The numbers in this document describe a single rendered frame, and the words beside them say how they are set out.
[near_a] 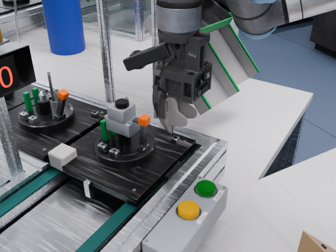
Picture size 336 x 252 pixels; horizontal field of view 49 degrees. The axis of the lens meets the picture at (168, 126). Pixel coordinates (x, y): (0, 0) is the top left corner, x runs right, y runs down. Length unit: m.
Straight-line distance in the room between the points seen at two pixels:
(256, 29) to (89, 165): 0.44
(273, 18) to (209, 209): 0.36
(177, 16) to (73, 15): 1.11
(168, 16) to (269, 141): 0.61
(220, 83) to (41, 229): 0.59
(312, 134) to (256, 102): 1.58
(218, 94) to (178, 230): 0.45
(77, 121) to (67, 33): 0.77
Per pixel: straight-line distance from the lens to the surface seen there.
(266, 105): 1.30
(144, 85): 1.39
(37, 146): 0.91
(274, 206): 0.90
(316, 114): 3.13
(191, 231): 0.69
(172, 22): 0.61
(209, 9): 0.99
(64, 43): 1.70
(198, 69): 0.63
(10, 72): 0.70
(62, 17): 1.67
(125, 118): 0.78
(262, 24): 0.68
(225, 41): 1.17
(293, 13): 0.68
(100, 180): 0.78
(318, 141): 2.79
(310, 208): 0.93
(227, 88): 1.03
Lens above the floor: 1.47
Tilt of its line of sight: 32 degrees down
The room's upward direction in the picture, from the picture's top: straight up
